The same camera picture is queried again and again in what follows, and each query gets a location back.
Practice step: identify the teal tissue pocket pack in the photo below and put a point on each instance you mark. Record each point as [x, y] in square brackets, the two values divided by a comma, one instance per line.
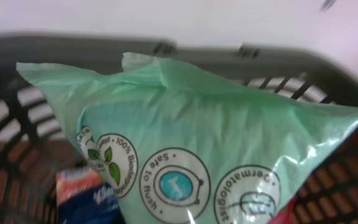
[179, 144]

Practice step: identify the Kleenex tissue multipack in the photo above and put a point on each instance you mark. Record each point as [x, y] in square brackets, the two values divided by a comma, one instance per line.
[84, 198]

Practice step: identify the grey plastic lattice basket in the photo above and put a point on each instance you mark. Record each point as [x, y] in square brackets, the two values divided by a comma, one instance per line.
[33, 148]

